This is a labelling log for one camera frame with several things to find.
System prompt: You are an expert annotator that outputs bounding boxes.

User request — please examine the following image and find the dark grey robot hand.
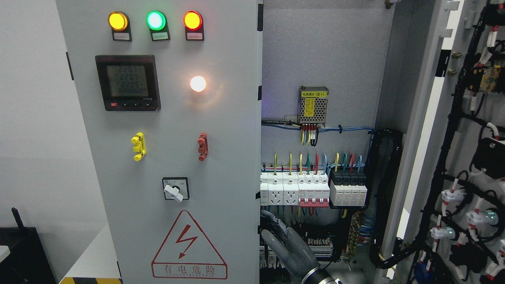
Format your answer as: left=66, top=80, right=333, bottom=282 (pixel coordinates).
left=260, top=210, right=320, bottom=277

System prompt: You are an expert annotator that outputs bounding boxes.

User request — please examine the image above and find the grey cabinet door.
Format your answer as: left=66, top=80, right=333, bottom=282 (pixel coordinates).
left=56, top=0, right=263, bottom=284
left=370, top=0, right=504, bottom=284

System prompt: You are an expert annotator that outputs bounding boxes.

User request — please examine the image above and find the white socket breaker row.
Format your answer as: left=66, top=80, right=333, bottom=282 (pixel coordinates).
left=260, top=172, right=330, bottom=208

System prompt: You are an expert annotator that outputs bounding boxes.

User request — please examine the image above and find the brass ground bar right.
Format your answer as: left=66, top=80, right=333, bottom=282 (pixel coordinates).
left=347, top=211, right=361, bottom=259

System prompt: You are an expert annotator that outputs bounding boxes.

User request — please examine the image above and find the black white surge protector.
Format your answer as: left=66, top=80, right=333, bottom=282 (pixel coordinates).
left=329, top=170, right=369, bottom=210

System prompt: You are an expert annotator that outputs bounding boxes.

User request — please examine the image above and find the red electric warning sticker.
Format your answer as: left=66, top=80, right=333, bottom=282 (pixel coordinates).
left=151, top=210, right=228, bottom=279

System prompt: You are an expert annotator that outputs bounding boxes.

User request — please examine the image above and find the metal mesh power supply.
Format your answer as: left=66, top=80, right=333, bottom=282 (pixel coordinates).
left=298, top=86, right=329, bottom=124

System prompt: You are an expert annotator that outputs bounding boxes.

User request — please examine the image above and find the white glowing indicator light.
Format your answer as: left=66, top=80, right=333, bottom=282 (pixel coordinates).
left=190, top=76, right=207, bottom=92

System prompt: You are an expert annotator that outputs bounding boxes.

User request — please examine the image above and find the black digital power meter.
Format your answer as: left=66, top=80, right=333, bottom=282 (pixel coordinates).
left=95, top=54, right=161, bottom=111

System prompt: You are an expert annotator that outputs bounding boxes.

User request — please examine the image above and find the red indicator light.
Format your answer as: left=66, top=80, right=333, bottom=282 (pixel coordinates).
left=183, top=10, right=203, bottom=31

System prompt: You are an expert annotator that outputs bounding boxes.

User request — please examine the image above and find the green indicator light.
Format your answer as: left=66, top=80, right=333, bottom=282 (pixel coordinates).
left=146, top=10, right=166, bottom=32

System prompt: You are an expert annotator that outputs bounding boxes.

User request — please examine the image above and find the black box at left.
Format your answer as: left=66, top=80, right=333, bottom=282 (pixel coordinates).
left=0, top=208, right=56, bottom=284

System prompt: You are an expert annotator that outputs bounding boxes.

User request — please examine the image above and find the yellow indicator light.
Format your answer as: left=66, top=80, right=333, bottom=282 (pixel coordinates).
left=108, top=11, right=129, bottom=32

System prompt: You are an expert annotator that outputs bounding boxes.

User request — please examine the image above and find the white rotary selector switch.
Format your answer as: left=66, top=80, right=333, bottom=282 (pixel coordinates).
left=162, top=177, right=190, bottom=203

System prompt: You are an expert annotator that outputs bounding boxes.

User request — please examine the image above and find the red terminal post block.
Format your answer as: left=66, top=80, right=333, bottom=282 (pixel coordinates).
left=197, top=133, right=209, bottom=161

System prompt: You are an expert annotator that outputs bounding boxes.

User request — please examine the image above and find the yellow terminal post block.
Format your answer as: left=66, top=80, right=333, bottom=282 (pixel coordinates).
left=131, top=132, right=146, bottom=161

